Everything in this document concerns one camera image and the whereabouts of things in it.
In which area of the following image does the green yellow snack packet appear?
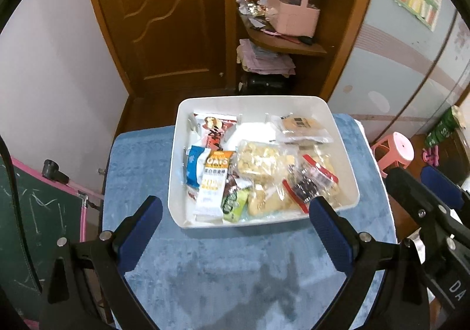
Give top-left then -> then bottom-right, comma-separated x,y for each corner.
223,187 -> 254,223

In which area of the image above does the small pink object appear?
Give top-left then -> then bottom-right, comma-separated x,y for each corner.
422,148 -> 440,168

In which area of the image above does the white orange bar packet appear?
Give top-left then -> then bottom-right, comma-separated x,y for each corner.
194,150 -> 236,222

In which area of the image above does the pink plastic stool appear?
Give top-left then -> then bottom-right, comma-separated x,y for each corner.
371,131 -> 414,178

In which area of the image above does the pile of shiny wrappers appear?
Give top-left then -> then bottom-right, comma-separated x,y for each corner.
236,0 -> 270,18

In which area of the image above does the pink handled basket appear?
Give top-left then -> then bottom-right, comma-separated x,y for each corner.
265,0 -> 321,39

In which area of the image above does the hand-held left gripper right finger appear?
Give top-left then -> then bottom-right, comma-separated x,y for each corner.
308,196 -> 432,330

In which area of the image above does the brown wooden shelf cabinet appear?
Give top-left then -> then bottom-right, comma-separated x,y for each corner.
229,0 -> 382,101

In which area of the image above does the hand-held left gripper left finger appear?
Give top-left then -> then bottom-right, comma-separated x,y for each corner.
38,195 -> 164,330

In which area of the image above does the green bag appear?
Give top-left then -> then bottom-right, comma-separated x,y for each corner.
424,105 -> 461,149

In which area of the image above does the large clear biscuit packet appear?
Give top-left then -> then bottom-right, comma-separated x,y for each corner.
247,179 -> 313,218

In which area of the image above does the stack of folded pink cloths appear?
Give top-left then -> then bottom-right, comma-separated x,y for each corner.
237,38 -> 296,76

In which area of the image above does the pink-framed green chalkboard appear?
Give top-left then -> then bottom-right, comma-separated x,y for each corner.
0,154 -> 105,327

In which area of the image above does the red white snack packet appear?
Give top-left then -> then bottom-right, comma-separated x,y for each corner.
193,112 -> 237,151

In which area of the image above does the dark wooden board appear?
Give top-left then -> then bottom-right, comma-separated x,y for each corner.
435,124 -> 470,184

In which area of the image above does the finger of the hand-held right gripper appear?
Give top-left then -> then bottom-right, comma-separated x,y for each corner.
385,167 -> 456,243
420,166 -> 470,210

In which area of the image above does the dark-labelled orange cracker packet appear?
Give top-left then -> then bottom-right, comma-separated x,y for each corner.
275,113 -> 334,144

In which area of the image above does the white plastic bin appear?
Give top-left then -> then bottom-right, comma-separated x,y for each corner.
167,96 -> 360,230

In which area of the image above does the black bag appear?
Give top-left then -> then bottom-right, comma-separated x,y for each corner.
239,73 -> 294,96

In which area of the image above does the pale sliding-door wardrobe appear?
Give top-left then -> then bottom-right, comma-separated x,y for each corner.
327,0 -> 470,143

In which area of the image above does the blue white candy packet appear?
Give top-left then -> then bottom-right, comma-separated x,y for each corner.
185,145 -> 212,189

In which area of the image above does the brown wooden door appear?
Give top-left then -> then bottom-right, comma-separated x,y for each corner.
81,0 -> 236,97

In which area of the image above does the black easel knob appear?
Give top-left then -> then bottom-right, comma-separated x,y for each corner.
42,159 -> 70,184

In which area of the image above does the clear red-trimmed snack packet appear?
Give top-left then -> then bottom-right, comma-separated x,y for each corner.
282,154 -> 339,214

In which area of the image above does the blue fluffy towel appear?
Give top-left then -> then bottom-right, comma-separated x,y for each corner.
102,113 -> 399,330

